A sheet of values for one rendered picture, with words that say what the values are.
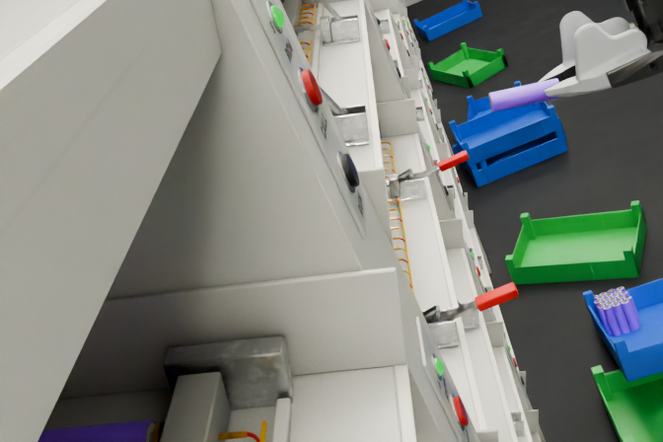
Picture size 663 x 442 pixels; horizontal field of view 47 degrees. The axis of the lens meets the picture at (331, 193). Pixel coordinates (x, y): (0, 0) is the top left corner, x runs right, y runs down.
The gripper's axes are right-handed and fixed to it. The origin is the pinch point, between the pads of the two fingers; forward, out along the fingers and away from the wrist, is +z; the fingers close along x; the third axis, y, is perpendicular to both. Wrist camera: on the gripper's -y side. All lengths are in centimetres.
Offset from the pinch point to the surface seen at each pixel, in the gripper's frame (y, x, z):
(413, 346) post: 6.9, 37.0, 14.6
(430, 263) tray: -10.1, 2.4, 17.8
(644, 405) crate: -86, -45, 3
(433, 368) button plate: 4.2, 35.7, 14.6
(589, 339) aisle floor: -86, -67, 7
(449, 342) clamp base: -10.2, 15.1, 17.5
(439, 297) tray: -10.3, 8.2, 17.6
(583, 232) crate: -85, -106, -3
